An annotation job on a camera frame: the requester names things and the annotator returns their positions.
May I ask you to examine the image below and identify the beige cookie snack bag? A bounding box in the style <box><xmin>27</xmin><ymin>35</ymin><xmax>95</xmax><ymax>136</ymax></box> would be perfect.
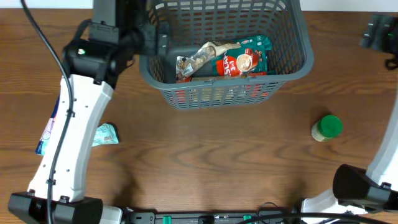
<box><xmin>176</xmin><ymin>41</ymin><xmax>241</xmax><ymax>80</ymax></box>

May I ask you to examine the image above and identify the green Nescafe coffee bag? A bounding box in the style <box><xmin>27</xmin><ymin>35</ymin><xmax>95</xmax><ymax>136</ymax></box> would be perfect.
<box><xmin>193</xmin><ymin>34</ymin><xmax>272</xmax><ymax>78</ymax></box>

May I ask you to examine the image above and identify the orange spaghetti pasta packet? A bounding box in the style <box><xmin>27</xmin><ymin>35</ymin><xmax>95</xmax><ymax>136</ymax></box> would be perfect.
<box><xmin>176</xmin><ymin>72</ymin><xmax>267</xmax><ymax>105</ymax></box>

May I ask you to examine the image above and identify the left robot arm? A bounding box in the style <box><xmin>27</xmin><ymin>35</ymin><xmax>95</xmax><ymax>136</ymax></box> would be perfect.
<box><xmin>8</xmin><ymin>0</ymin><xmax>160</xmax><ymax>223</ymax></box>

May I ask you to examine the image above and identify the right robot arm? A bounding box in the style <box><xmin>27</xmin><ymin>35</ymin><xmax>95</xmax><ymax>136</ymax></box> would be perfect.
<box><xmin>298</xmin><ymin>14</ymin><xmax>397</xmax><ymax>215</ymax></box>

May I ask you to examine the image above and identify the grey plastic shopping basket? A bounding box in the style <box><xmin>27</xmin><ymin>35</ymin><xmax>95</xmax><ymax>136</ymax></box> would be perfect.
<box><xmin>139</xmin><ymin>0</ymin><xmax>314</xmax><ymax>110</ymax></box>

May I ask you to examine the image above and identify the teal small wrapped packet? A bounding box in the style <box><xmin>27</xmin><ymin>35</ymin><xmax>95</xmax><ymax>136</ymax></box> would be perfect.
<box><xmin>92</xmin><ymin>123</ymin><xmax>119</xmax><ymax>147</ymax></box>

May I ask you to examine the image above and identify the green lid spice jar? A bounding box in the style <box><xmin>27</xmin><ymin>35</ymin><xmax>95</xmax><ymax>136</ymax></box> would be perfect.
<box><xmin>311</xmin><ymin>114</ymin><xmax>343</xmax><ymax>142</ymax></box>

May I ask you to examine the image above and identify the Kleenex tissue multipack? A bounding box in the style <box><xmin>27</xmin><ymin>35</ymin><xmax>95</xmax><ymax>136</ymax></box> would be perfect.
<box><xmin>35</xmin><ymin>97</ymin><xmax>60</xmax><ymax>156</ymax></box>

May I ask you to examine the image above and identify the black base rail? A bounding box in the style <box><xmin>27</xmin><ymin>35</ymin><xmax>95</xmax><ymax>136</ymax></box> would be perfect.
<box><xmin>121</xmin><ymin>208</ymin><xmax>380</xmax><ymax>224</ymax></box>

